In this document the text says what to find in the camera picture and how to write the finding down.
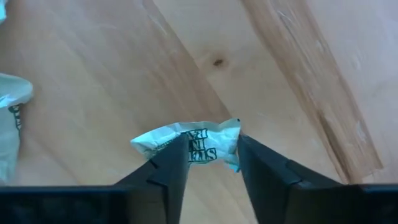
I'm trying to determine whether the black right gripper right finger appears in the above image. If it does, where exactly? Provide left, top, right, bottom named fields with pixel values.
left=237, top=134, right=346, bottom=224

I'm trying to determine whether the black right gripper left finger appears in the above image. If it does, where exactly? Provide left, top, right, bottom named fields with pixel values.
left=114, top=133, right=190, bottom=224

